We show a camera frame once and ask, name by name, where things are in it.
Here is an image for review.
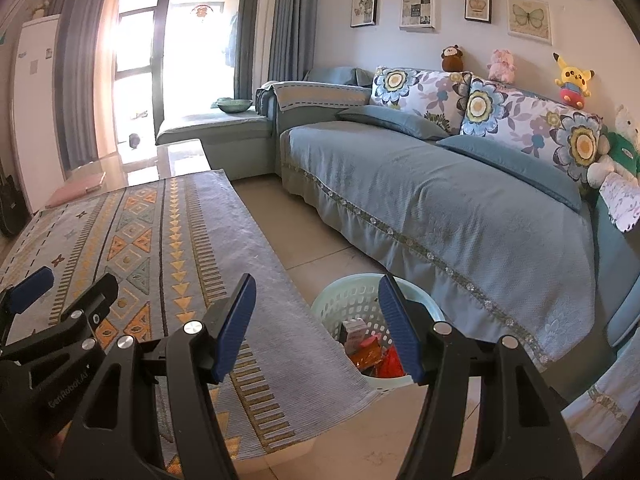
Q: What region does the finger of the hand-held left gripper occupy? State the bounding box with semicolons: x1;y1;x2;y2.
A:
0;266;56;318
0;272;120;362

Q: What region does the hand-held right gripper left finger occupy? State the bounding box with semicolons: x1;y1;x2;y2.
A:
55;274;257;480

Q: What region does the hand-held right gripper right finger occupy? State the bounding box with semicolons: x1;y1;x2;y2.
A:
377;274;583;480

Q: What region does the orange snack packet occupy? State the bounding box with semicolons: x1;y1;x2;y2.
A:
350;337;383;373

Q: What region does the small white pink carton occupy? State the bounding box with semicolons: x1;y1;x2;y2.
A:
339;319;368;356

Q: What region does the light green plastic basket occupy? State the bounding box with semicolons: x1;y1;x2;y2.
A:
310;273;448;393

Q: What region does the patterned grey table cloth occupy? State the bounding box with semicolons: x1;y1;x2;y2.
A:
0;169;383;480

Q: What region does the pink book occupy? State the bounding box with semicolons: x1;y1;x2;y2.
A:
45;172;108;208

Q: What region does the blue-grey sofa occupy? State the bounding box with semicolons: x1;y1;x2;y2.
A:
155;66;640;401

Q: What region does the white refrigerator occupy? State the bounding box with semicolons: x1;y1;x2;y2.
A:
10;14;68;213

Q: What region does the blue pillow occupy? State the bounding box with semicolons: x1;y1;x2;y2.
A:
336;105;448;142
436;135;583;213

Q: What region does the white frilled cloth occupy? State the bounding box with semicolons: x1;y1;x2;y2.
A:
560;330;640;453

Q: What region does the grey-blue curtain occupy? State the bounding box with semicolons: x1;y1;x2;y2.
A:
267;0;321;82
54;0;126;171

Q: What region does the floral cushion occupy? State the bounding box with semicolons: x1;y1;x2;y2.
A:
459;76;603;196
370;66;473;136

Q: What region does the glass sliding door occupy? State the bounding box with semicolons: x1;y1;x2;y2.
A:
112;0;263;146

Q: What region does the white floral small pillow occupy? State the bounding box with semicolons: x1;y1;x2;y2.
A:
598;171;640;233

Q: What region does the brown monkey plush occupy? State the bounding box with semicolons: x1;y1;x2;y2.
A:
440;45;466;73

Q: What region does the pink pig plush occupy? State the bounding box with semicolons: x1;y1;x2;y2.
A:
487;49;517;84

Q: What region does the white plush in green outfit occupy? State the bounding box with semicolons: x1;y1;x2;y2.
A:
587;105;640;188

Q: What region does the yellow plush toy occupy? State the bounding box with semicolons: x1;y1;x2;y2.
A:
552;52;596;108

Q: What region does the white framed collage picture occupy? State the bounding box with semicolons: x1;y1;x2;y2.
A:
399;0;435;31

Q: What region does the black framed flower picture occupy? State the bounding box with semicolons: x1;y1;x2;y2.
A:
350;0;379;28

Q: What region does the dark framed crown picture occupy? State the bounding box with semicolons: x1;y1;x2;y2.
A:
464;0;493;24

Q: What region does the butterfly picture frame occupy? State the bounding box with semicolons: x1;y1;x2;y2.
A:
507;0;553;46

